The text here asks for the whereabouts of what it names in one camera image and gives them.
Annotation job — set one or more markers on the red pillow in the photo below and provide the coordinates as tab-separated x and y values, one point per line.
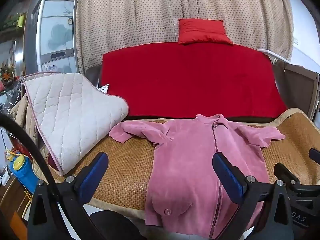
202	31

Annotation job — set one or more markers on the artificial flower bunch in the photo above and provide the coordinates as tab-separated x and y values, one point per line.
7	72

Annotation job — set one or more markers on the yellow bottle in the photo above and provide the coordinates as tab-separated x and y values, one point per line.
21	21

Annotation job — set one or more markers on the white board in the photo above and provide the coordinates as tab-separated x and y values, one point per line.
275	54

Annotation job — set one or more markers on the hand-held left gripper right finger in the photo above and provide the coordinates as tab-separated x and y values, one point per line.
228	177

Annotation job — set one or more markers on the blue plastic container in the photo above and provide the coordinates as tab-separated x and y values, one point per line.
25	177

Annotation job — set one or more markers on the beige quilted jacket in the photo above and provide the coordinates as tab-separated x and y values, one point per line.
21	112

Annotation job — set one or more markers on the white patterned cushion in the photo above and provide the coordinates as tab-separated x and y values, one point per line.
104	88

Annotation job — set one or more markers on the beige dotted curtain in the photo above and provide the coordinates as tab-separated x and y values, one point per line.
137	17

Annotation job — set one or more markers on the woven rattan mat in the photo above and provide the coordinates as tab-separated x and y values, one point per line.
130	165

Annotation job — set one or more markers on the wooden cabinet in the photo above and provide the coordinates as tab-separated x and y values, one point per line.
12	200

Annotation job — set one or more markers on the pink zip jacket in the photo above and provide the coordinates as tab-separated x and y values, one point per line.
185	170

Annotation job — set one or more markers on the white quilted pad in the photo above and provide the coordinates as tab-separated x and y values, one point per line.
70	115

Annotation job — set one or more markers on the red blanket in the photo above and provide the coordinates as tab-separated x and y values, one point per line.
187	80

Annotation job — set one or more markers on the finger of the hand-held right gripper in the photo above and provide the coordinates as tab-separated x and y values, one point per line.
315	154
292	180

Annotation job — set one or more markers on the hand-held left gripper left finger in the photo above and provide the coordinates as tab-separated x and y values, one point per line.
95	172

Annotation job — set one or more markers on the floral glass door refrigerator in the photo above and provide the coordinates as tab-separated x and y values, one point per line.
58	30

